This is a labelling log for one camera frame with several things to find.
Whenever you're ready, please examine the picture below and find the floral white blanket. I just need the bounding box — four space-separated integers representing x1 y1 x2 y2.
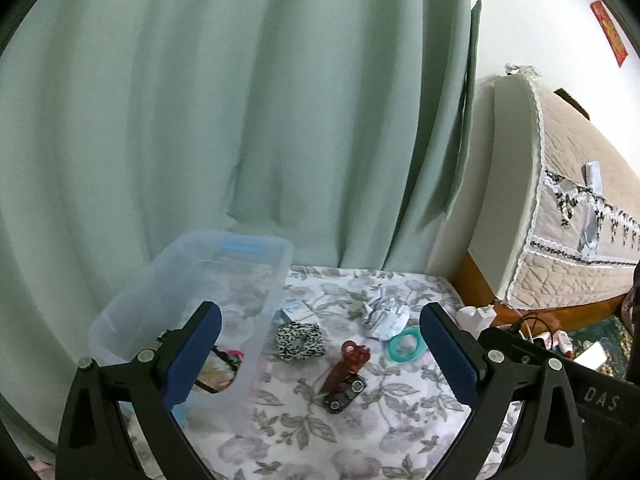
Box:
175 266 470 479

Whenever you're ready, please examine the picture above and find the small white medicine box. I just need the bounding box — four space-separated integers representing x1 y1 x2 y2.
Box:
281 298 319 324

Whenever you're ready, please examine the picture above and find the beige quilted sofa cover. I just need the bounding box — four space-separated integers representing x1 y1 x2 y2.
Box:
469 66 639 310

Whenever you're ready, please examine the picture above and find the red wall decoration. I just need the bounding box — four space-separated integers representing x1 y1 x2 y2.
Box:
590 0 628 67

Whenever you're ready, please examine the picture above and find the red hair claw clip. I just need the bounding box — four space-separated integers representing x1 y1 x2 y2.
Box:
320 340 371 393

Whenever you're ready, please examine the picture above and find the teal hair tie ring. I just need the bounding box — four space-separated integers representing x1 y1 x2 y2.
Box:
387 325 429 363

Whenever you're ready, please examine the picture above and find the clear plastic storage bin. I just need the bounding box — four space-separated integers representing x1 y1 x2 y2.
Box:
88 230 294 413

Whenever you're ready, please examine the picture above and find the black toy car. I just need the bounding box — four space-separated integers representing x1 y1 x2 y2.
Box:
323 374 367 414

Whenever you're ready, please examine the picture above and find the crumpled silver foil pack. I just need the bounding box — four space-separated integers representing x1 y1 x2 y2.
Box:
361 289 411 342

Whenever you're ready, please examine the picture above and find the leopard print scrunchie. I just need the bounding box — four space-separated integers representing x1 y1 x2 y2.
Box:
274 322 326 362

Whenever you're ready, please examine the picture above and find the green curtain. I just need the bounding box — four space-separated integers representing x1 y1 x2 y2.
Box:
1 0 471 440

